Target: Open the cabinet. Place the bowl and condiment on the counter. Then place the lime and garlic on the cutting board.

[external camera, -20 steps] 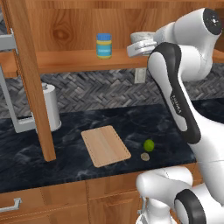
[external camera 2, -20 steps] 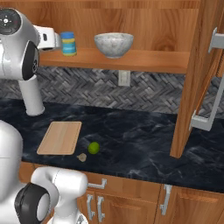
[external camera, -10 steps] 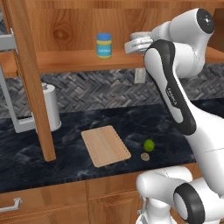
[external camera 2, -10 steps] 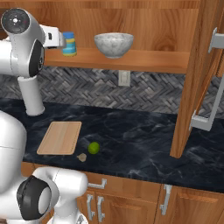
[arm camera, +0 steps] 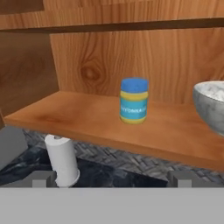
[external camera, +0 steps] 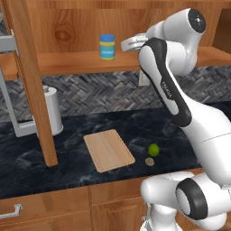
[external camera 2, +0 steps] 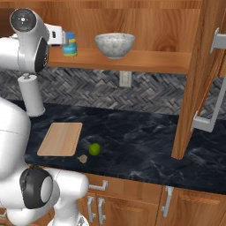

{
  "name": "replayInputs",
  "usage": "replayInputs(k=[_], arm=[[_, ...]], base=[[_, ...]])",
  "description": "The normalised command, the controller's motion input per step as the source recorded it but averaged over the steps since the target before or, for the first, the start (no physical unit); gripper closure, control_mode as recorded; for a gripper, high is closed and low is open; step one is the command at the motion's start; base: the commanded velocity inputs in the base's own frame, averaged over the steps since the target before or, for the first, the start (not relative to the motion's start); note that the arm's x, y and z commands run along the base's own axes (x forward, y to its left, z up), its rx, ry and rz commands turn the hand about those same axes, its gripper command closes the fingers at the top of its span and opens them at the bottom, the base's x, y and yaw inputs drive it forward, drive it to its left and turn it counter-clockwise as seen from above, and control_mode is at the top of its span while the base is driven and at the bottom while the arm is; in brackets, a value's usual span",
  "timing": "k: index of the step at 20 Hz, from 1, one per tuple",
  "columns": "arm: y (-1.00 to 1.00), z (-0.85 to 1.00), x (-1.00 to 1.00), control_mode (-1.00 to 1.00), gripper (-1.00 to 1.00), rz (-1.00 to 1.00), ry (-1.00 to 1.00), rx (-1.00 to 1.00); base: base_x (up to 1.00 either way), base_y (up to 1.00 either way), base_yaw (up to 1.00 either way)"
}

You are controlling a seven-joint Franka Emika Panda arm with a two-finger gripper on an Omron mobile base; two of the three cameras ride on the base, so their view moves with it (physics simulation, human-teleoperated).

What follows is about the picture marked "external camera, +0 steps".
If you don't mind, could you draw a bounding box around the white paper towel roll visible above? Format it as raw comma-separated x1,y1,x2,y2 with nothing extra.
42,85,65,137

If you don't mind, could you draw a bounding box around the wooden base cabinet door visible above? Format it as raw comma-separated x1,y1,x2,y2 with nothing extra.
89,201,149,231

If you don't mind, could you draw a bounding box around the blue-lidded yellow condiment jar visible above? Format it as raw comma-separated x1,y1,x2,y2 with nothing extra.
99,33,116,62

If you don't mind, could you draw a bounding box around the narrow wooden drawer front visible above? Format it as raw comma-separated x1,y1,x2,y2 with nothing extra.
88,176,146,207

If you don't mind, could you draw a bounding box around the grey cabinet door handle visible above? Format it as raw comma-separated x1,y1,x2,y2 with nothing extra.
0,29,39,138

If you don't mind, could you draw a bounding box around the grey bowl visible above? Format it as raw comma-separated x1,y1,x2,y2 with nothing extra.
120,32,149,52

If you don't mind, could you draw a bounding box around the light wooden cutting board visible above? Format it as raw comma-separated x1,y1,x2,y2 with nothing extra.
83,128,136,173

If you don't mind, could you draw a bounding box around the wide wooden drawer front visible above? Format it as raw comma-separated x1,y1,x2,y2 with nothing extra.
0,186,92,231

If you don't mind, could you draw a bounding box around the wooden wall cabinet with shelf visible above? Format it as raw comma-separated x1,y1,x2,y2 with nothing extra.
0,0,231,81

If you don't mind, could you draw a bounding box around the green lime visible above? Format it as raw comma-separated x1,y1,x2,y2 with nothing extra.
147,143,161,157

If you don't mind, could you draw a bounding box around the white wall outlet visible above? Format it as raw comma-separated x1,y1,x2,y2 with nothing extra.
138,70,151,88

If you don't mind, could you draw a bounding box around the grey drawer handle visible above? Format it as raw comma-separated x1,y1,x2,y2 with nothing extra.
0,203,23,221

